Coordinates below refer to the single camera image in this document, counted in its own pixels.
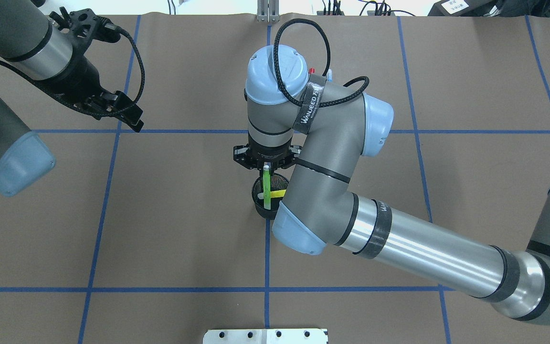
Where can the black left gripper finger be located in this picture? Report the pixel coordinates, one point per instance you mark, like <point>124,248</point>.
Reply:
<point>135,124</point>
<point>125,108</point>

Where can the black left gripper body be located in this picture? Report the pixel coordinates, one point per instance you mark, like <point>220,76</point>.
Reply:
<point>80,72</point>

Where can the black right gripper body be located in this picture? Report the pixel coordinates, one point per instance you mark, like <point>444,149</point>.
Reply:
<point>269,156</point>

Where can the green marker pen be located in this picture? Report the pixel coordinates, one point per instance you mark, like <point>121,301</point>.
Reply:
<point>266,183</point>

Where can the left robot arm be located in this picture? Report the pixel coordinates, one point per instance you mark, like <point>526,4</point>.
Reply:
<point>48,53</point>

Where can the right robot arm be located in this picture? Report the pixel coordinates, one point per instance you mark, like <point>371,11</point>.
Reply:
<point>337,174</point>

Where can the black mesh pen cup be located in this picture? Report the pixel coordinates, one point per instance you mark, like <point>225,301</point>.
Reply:
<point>277,189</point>

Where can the yellow marker pen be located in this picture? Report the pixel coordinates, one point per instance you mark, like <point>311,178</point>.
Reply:
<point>273,194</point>

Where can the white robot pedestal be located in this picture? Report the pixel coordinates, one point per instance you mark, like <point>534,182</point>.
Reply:
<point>267,336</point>

